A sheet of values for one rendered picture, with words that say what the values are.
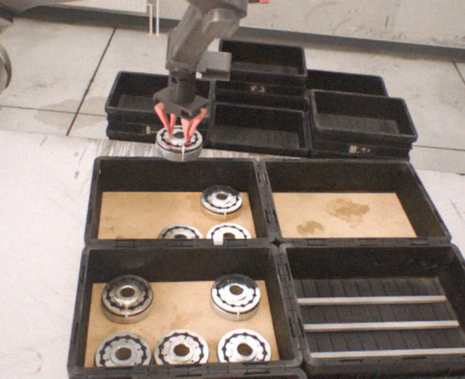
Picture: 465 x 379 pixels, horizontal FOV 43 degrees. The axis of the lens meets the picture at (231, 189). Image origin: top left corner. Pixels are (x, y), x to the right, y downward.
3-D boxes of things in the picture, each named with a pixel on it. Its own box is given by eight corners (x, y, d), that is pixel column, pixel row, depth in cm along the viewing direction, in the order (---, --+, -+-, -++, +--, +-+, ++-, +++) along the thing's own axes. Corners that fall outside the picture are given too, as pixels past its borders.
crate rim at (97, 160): (83, 252, 119) (82, 244, 118) (95, 163, 142) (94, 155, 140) (275, 250, 124) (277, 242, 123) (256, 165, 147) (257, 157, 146)
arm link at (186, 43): (213, -69, 72) (205, 17, 72) (256, -60, 74) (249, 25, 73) (167, 27, 114) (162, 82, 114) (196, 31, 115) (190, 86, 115)
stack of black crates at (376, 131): (296, 216, 250) (315, 128, 221) (293, 173, 273) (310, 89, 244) (388, 224, 251) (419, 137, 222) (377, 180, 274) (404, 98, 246)
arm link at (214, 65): (174, 25, 110) (169, 70, 110) (234, 31, 111) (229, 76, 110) (177, 42, 122) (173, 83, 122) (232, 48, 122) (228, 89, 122)
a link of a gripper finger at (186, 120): (180, 126, 133) (181, 90, 128) (205, 137, 131) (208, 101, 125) (161, 138, 129) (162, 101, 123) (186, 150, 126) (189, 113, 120)
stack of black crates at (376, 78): (292, 160, 280) (304, 99, 259) (289, 126, 304) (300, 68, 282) (374, 168, 282) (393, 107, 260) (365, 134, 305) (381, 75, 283)
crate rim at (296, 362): (66, 383, 96) (65, 375, 95) (83, 252, 119) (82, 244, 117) (302, 374, 102) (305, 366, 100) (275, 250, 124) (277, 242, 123)
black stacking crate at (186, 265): (72, 413, 102) (66, 376, 95) (87, 284, 125) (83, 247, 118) (293, 403, 108) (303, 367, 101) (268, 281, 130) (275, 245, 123)
